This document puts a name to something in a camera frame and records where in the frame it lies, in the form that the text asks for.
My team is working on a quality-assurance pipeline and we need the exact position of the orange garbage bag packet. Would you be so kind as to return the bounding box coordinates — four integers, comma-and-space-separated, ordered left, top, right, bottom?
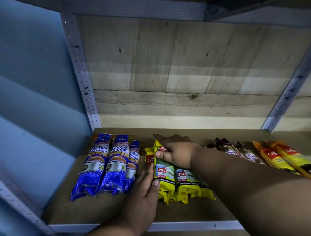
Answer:
268, 141, 311, 179
252, 141, 301, 175

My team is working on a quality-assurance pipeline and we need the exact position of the yellow garbage bag packet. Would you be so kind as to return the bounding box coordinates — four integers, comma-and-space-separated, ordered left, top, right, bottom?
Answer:
174, 166, 202, 204
198, 179, 216, 201
145, 147, 155, 168
153, 140, 176, 204

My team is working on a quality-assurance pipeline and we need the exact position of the person's right hand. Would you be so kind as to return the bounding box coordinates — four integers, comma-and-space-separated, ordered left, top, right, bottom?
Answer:
153, 134, 202, 170

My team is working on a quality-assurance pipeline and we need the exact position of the person's right forearm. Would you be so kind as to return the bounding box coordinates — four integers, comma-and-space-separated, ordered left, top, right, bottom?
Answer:
191, 145, 311, 236

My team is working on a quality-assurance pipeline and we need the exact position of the blue garbage bag packet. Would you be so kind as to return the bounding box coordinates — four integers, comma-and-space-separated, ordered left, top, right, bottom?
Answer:
98, 134, 132, 195
70, 133, 112, 202
124, 140, 140, 191

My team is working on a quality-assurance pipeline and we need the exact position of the wooden plank back panel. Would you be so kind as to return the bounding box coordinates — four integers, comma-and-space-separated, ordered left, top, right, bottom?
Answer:
77, 15, 311, 132

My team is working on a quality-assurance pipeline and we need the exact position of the brown shelf board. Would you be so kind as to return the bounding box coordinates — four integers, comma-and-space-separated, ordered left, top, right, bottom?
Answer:
42, 127, 311, 225

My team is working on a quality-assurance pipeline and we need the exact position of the grey metal shelf rack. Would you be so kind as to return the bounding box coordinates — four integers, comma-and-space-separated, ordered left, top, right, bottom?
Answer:
0, 0, 311, 236

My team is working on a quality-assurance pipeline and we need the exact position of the brown garbage bag packet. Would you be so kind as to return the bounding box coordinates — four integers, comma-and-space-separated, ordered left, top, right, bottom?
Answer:
235, 142, 268, 166
205, 138, 243, 158

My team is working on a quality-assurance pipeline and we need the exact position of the person's left hand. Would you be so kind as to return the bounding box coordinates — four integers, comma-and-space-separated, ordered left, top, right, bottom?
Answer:
121, 162, 161, 230

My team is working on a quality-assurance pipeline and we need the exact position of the person's left forearm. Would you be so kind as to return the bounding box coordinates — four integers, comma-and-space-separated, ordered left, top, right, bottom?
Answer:
86, 217, 146, 236

